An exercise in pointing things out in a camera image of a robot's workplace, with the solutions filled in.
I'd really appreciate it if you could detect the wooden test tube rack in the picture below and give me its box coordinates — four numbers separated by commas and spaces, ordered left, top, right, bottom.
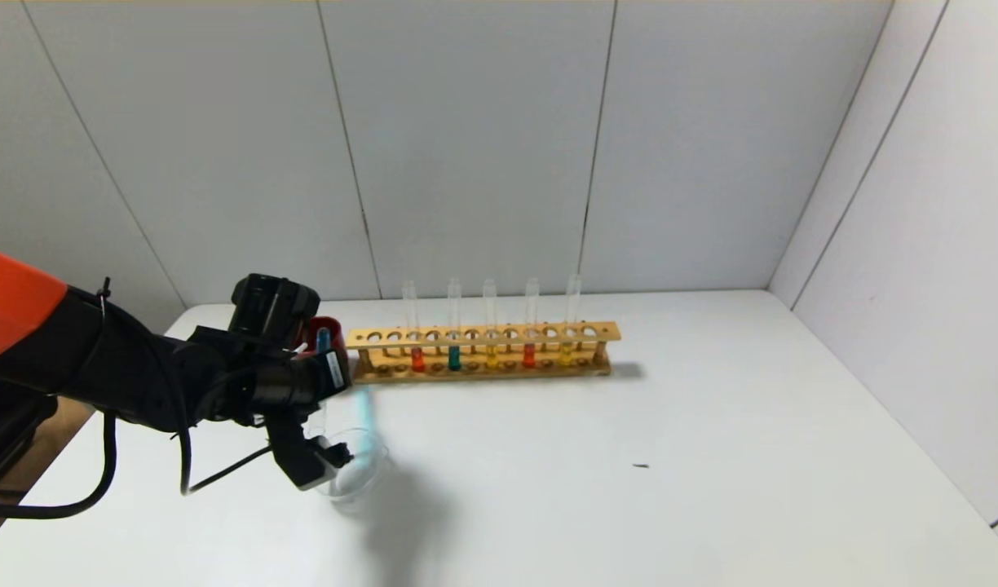
346, 321, 622, 385

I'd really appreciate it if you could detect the yellow pigment test tube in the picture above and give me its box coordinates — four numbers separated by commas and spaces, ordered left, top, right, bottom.
559, 274, 583, 367
483, 278, 500, 370

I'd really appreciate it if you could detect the clear glass beaker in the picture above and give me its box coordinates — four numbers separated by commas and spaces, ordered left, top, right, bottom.
316, 427, 395, 513

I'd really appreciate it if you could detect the blue pigment test tube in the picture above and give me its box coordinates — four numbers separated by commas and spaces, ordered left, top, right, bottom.
306, 328, 332, 445
447, 277, 463, 373

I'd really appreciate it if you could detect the thin black camera cable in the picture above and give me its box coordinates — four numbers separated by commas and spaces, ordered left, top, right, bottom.
177, 424, 276, 497

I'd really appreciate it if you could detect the dark red cup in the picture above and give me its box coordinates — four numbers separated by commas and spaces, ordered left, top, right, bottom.
302, 316, 353, 386

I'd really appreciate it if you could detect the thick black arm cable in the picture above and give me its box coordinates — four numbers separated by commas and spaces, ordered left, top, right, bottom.
0, 412, 118, 520

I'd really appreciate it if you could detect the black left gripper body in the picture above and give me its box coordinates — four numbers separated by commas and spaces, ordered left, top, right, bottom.
252, 348, 353, 407

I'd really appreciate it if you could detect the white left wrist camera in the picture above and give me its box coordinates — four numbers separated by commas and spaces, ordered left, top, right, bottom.
267, 408, 355, 492

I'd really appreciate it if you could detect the red pigment test tube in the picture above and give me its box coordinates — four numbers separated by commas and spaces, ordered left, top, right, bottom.
402, 280, 427, 373
523, 277, 541, 369

